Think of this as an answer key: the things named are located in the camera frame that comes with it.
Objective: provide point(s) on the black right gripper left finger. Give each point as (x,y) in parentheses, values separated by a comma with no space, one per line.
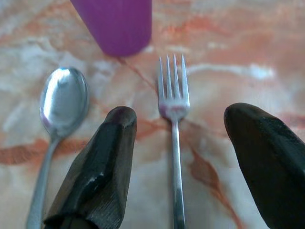
(102,167)

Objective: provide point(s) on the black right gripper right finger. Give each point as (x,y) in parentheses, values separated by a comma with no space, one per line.
(269,155)

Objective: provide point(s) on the silver metal fork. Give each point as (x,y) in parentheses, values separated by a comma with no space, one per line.
(176,143)

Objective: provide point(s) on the silver metal spoon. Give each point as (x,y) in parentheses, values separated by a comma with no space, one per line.
(63,100)

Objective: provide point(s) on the purple plastic cup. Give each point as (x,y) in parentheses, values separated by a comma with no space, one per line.
(114,23)

